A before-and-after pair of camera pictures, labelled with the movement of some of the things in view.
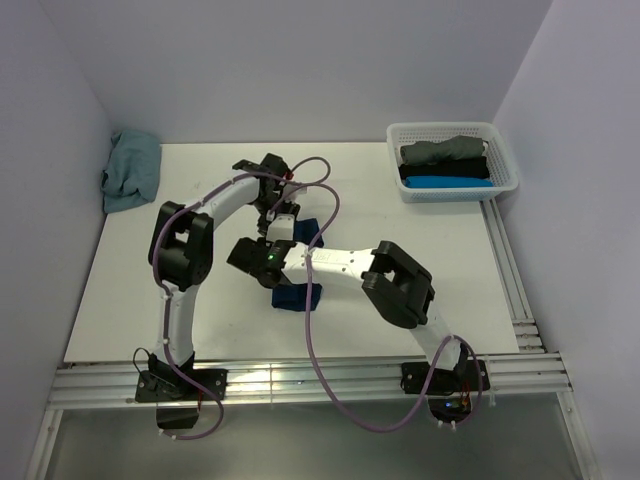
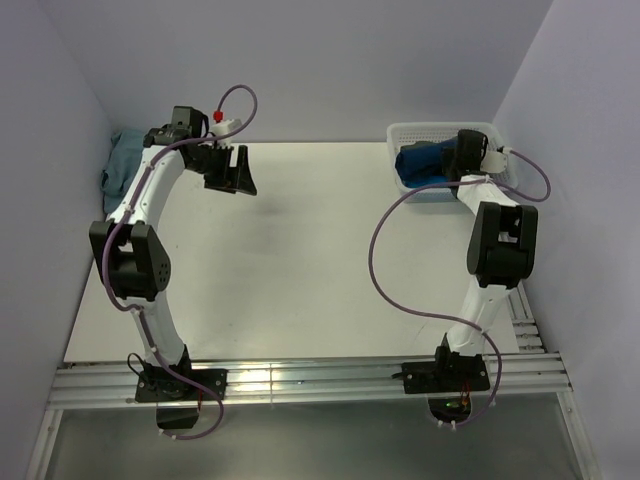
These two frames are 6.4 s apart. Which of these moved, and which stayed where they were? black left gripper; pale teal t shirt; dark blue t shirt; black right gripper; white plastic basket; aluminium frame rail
Moved: black left gripper; black right gripper; dark blue t shirt
Stayed: pale teal t shirt; aluminium frame rail; white plastic basket
